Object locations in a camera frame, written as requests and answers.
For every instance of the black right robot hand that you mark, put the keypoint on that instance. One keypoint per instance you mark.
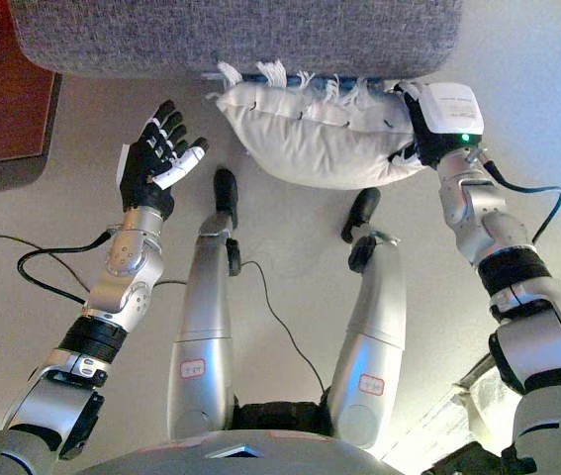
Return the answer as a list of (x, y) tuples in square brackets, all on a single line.
[(450, 111)]

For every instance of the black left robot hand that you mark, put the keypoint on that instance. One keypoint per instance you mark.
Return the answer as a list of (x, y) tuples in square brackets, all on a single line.
[(144, 168)]

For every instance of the cream tasselled pillow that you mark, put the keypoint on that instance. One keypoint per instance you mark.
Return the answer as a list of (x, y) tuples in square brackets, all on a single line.
[(309, 143)]

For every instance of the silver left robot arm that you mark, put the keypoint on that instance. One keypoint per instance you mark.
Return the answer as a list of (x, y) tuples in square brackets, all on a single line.
[(126, 277)]

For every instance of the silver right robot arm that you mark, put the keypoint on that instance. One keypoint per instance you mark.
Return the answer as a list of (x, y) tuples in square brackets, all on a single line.
[(493, 222)]

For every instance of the silver left robot leg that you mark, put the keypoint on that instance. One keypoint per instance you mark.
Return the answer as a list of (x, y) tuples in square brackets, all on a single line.
[(206, 307)]

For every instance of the silver robot leg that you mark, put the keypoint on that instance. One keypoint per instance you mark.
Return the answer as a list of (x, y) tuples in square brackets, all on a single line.
[(374, 321), (206, 307)]

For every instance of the grey fabric armchair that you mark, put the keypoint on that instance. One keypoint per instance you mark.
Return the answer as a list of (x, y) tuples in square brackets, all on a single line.
[(235, 39)]

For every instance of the silver right robot leg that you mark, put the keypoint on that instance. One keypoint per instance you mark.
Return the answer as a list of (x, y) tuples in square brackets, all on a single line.
[(374, 321)]

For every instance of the grey robot torso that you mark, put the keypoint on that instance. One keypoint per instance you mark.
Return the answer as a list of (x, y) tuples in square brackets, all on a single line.
[(240, 455)]

